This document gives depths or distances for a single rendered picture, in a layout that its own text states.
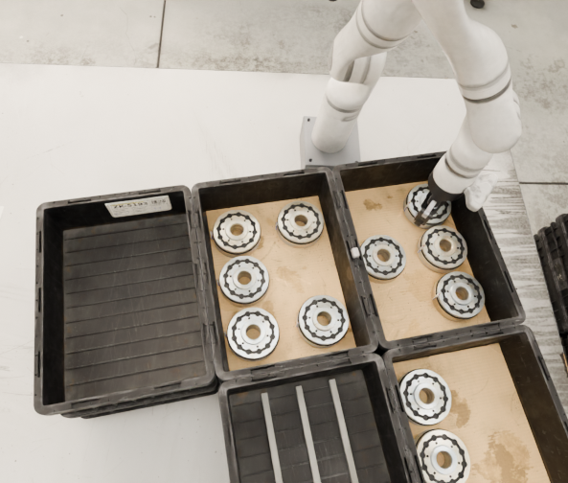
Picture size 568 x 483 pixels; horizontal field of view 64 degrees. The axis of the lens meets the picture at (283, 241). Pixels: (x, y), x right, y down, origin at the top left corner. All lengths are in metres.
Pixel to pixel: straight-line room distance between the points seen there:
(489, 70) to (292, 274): 0.54
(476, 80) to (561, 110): 2.10
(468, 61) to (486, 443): 0.70
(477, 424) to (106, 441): 0.75
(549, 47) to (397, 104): 1.72
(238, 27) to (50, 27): 0.93
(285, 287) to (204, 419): 0.33
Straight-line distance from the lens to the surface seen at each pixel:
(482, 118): 0.76
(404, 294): 1.03
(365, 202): 1.09
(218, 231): 0.99
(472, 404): 1.03
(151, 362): 0.96
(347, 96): 1.03
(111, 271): 1.02
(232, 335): 0.91
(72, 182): 1.30
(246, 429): 0.93
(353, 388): 0.96
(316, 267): 1.00
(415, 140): 1.39
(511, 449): 1.06
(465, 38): 0.64
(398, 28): 0.75
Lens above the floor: 1.76
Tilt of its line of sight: 66 degrees down
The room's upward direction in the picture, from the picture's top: 11 degrees clockwise
